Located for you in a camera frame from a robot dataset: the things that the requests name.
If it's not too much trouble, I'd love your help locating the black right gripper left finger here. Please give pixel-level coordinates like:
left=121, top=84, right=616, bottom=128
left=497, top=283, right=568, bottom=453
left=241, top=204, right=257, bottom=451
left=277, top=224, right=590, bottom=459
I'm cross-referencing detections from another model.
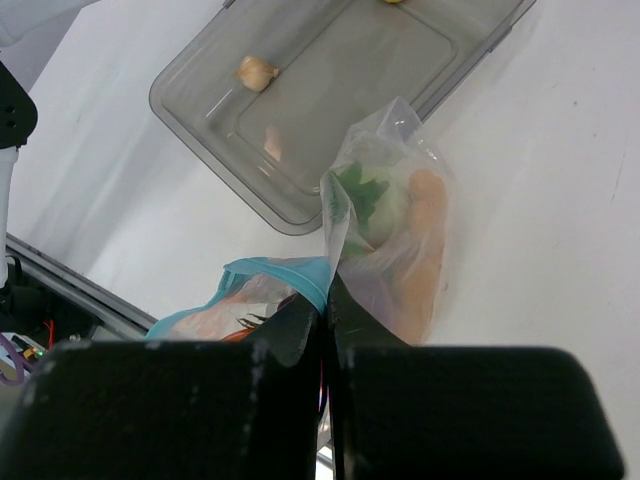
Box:
left=1, top=296, right=320, bottom=479

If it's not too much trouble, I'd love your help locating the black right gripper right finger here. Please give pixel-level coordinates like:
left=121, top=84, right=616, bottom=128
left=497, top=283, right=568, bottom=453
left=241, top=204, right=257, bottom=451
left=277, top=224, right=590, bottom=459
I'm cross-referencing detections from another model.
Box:
left=325, top=279, right=625, bottom=479

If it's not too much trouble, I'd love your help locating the white toy radish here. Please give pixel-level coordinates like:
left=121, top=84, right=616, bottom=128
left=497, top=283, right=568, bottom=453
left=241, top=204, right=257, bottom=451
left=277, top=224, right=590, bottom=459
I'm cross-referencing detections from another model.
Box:
left=358, top=167, right=409, bottom=248

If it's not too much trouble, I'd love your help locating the clear zip top bag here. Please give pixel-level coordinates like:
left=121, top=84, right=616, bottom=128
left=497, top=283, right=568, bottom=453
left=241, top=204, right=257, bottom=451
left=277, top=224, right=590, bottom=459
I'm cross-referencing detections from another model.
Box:
left=149, top=98, right=451, bottom=344

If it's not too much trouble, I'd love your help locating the yellow toy ginger root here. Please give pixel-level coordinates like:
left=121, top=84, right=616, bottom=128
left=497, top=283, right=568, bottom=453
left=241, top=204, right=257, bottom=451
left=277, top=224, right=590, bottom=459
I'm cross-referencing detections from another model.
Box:
left=395, top=169, right=449, bottom=343

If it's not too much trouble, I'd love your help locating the white toy garlic bulb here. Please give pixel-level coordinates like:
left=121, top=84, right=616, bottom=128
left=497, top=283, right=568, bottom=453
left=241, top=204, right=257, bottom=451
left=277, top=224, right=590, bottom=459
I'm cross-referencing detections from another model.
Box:
left=234, top=56, right=280, bottom=92

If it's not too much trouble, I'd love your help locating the orange toy pumpkin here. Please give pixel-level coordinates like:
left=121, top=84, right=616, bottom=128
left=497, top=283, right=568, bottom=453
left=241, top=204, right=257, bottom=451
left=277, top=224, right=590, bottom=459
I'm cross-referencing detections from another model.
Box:
left=222, top=320, right=261, bottom=342

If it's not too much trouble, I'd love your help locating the toy pineapple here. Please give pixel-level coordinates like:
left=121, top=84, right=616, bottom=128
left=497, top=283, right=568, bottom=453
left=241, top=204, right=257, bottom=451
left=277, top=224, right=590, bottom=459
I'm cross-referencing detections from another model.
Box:
left=327, top=162, right=383, bottom=257

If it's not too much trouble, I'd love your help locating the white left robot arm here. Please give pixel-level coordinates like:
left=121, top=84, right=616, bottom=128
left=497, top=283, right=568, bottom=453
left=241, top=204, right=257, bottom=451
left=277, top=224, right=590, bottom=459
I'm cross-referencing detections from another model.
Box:
left=1, top=1, right=93, bottom=288

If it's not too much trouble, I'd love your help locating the clear grey plastic bin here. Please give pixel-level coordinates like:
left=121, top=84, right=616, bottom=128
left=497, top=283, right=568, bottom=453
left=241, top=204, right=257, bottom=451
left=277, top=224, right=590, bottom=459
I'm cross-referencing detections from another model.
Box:
left=149, top=1, right=530, bottom=235

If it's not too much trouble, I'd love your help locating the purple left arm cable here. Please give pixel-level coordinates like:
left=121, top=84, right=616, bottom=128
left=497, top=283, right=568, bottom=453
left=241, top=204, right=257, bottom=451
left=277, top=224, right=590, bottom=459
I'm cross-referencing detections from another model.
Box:
left=0, top=332, right=39, bottom=389

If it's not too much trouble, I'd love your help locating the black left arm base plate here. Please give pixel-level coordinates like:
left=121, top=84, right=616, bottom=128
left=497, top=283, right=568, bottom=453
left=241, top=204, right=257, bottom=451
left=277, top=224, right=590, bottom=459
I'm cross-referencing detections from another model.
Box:
left=1, top=256, right=99, bottom=348

